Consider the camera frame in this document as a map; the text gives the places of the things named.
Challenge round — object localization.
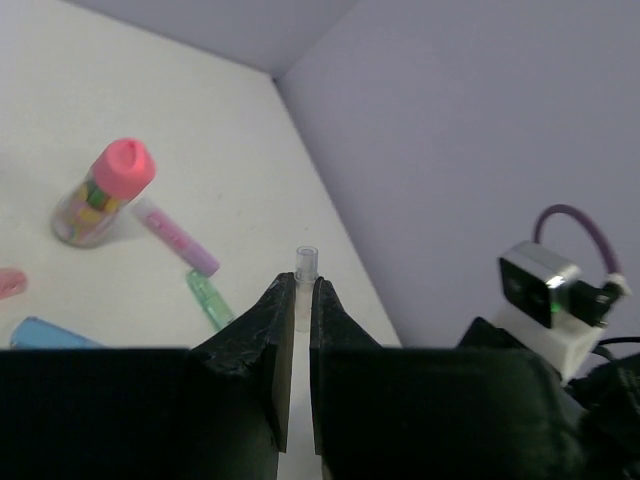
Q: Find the pink correction tape case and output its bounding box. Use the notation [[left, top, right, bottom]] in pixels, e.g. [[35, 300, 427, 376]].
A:
[[0, 268, 28, 300]]

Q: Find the purple highlighter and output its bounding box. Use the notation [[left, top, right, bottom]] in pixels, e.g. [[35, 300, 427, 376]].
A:
[[131, 198, 220, 278]]

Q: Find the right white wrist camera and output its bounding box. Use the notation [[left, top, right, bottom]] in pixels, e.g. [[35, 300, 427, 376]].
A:
[[491, 241, 630, 384]]

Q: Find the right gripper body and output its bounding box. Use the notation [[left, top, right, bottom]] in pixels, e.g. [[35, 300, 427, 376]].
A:
[[458, 317, 639, 479]]

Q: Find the green correction tape case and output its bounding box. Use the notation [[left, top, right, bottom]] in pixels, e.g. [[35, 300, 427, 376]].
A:
[[186, 270, 235, 331]]

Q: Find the pink-lidded jar of clips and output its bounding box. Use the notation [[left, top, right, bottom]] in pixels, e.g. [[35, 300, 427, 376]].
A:
[[51, 138, 156, 248]]

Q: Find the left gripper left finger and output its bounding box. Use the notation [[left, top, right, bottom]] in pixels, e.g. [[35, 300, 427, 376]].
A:
[[1, 273, 295, 479]]

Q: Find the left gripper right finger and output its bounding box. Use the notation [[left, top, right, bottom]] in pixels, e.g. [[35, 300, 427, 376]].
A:
[[309, 279, 585, 479]]

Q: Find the blue correction tape case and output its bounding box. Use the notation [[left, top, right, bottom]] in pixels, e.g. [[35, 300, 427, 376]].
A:
[[9, 317, 104, 350]]

